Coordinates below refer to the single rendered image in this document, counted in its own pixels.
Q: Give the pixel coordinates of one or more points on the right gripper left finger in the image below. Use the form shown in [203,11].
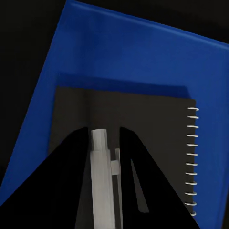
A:
[49,197]

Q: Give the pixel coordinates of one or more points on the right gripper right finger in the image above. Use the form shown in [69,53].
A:
[166,210]

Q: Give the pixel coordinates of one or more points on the notebook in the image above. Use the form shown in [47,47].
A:
[165,125]

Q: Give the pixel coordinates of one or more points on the pen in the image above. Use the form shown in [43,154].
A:
[102,169]

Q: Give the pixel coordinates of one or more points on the folder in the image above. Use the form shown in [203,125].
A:
[101,49]

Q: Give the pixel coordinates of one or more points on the desk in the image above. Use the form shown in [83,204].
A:
[27,28]

